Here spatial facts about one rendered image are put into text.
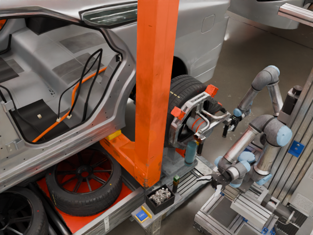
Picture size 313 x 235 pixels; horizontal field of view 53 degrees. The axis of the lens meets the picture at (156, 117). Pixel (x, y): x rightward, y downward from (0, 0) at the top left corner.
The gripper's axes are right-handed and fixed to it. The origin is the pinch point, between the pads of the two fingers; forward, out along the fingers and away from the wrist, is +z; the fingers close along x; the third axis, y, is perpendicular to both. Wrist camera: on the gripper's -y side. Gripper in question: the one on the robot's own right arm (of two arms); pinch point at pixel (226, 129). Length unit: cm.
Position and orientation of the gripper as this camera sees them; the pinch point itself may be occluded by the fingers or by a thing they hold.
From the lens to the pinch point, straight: 282.3
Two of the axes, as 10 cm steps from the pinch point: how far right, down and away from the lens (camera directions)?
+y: 0.6, -7.4, -6.7
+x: 7.2, 5.0, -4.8
